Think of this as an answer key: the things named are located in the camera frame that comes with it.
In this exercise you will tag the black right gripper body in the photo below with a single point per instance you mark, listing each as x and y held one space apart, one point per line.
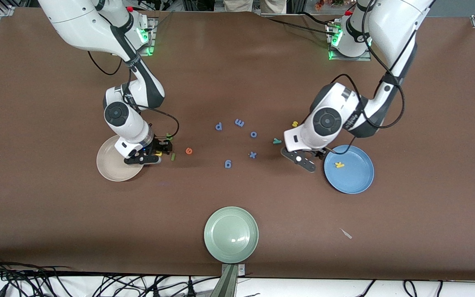
158 145

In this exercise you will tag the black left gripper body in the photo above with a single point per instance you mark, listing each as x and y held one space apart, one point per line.
322 152

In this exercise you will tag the teal letter y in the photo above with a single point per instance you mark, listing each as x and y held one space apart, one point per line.
277 141

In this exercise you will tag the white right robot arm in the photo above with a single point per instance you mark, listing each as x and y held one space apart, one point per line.
130 123

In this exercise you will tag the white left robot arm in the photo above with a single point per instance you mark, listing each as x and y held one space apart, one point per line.
303 138

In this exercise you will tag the blue plate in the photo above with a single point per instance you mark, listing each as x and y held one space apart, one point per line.
353 177

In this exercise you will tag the beige plate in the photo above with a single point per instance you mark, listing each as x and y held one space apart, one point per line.
109 165

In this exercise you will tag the blue letter p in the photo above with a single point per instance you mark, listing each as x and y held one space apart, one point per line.
216 127

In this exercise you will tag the blue letter g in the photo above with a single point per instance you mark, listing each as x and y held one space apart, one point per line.
230 165

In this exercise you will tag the blue letter x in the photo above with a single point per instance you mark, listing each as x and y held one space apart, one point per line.
252 155

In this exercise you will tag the blue letter m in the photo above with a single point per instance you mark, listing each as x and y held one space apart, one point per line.
240 123

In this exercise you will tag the white tape scrap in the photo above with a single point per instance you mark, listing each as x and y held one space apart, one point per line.
346 234

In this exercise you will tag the green plate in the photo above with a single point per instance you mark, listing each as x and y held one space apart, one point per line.
231 234

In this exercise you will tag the orange red decoration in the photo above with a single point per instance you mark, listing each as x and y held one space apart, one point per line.
328 4

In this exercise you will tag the person beige trousers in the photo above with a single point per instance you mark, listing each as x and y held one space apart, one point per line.
237 5

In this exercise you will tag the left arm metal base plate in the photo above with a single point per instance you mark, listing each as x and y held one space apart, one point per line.
349 59

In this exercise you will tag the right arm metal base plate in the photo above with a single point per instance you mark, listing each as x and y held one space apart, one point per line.
151 37

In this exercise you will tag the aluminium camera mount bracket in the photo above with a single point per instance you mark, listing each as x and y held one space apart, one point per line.
227 284

